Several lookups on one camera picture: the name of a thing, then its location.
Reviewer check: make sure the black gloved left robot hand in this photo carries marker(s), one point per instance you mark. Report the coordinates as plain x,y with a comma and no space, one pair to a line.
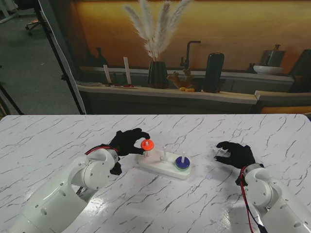
127,143

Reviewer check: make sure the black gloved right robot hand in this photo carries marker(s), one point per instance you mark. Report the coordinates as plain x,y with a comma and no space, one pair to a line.
241,155

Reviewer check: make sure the white three-rod Hanoi tower base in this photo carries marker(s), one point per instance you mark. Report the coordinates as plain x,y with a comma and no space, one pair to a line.
165,166

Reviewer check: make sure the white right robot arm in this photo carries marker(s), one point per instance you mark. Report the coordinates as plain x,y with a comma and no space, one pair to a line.
267,191

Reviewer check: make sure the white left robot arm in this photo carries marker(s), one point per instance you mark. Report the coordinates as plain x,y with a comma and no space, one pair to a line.
68,189

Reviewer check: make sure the wooden board with red pieces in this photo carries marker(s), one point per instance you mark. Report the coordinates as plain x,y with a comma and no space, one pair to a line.
121,86

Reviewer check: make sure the short white candle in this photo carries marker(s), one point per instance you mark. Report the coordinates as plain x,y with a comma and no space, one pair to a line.
107,74

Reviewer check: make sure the tall white candle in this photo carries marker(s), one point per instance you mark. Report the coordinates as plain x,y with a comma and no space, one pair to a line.
126,70

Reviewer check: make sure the black ribbed vase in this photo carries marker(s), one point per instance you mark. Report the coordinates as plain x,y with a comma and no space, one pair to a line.
158,75

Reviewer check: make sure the yellow orange fruit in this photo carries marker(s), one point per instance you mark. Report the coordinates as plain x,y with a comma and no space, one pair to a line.
188,89

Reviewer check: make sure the brown plush toy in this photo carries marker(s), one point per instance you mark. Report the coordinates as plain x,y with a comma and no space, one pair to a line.
185,80

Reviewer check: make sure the small dark jar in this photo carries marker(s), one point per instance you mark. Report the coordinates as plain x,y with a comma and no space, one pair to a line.
251,68

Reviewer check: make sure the tall black cylinder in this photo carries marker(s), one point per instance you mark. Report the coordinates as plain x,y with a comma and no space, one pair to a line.
215,70

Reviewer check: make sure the white bowl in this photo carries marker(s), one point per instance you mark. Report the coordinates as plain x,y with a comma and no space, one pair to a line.
267,70

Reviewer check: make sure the black tripod stand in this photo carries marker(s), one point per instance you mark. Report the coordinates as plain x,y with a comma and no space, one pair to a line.
62,77
11,99

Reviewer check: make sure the dark teal box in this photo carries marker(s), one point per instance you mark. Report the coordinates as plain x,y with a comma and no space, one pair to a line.
301,72

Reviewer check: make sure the black kitchen faucet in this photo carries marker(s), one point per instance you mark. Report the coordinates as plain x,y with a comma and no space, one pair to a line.
188,53

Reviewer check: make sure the white pampas grass bunch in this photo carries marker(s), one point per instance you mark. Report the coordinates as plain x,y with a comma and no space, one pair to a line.
158,36

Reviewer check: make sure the white-edged kitchen backdrop panel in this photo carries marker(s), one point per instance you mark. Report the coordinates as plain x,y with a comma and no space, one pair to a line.
60,36

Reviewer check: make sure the office chair with orange seat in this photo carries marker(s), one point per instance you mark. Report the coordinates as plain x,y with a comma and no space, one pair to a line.
32,24

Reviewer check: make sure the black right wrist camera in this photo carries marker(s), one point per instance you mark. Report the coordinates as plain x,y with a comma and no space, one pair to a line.
238,180

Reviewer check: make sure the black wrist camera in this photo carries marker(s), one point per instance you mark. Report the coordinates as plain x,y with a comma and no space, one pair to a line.
238,180
116,169

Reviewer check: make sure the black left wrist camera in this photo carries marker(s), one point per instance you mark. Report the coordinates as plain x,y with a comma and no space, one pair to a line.
116,169

